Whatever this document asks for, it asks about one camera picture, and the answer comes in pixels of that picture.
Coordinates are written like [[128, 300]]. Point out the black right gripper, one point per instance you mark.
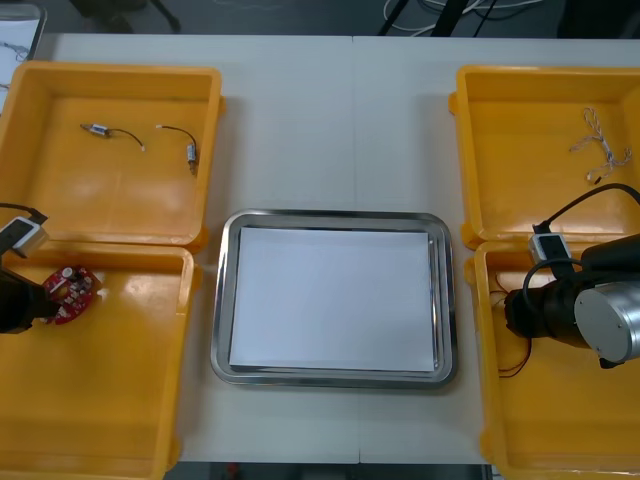
[[527, 312]]

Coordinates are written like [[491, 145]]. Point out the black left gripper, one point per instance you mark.
[[17, 305]]

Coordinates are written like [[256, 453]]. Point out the round red circuit board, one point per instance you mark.
[[75, 292]]

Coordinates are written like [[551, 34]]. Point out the small metal solenoid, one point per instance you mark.
[[98, 130], [191, 152]]

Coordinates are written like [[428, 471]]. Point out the silver-grey and black left arm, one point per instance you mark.
[[22, 235]]

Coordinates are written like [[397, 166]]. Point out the silver-grey and black right arm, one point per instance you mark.
[[605, 320]]

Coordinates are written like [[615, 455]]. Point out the yellow-orange plastic bin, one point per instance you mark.
[[550, 425], [525, 165], [125, 200], [100, 380]]

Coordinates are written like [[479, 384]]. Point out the steel tray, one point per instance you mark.
[[20, 25], [222, 350]]

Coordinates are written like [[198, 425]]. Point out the white paper sheet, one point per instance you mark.
[[330, 300]]

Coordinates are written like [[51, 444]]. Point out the black tripod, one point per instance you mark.
[[445, 17]]

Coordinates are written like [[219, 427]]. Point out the black chair base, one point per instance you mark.
[[165, 17]]

